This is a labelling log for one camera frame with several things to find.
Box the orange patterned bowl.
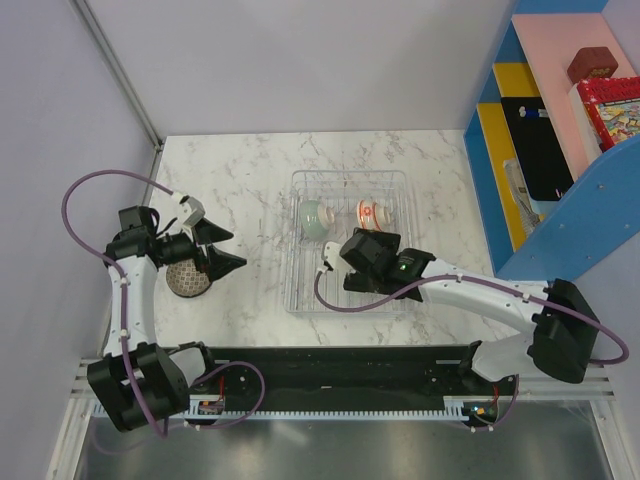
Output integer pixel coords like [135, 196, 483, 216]
[356, 199, 392, 231]

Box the green glass bowl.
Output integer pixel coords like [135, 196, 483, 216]
[299, 200, 335, 241]

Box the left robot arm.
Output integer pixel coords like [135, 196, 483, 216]
[88, 206, 247, 432]

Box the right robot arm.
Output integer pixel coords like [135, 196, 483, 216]
[324, 228, 598, 394]

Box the grid patterned bowl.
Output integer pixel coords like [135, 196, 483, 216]
[166, 260, 212, 298]

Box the blue shelf unit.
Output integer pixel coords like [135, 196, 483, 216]
[464, 1, 639, 280]

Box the yellow black panel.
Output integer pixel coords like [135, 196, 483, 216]
[476, 62, 544, 139]

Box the red game box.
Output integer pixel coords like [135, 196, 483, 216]
[576, 76, 639, 152]

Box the pink board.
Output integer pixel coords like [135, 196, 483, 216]
[512, 13, 617, 179]

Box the dark red box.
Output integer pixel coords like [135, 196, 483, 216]
[567, 46, 619, 84]

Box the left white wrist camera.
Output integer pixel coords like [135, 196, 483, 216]
[171, 191, 205, 230]

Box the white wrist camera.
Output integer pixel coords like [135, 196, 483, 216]
[171, 191, 205, 230]
[321, 241, 350, 273]

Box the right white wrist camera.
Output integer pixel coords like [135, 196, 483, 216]
[321, 241, 350, 273]

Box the clear wire dish rack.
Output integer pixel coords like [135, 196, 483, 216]
[284, 170, 413, 315]

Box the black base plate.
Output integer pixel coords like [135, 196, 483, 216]
[190, 346, 515, 411]

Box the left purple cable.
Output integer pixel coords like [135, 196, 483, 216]
[60, 169, 181, 439]

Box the purple cable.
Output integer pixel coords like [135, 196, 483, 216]
[313, 269, 630, 365]
[60, 169, 181, 439]

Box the white cable duct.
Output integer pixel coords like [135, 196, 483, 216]
[174, 395, 469, 422]

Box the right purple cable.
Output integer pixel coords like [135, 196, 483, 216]
[313, 269, 630, 365]

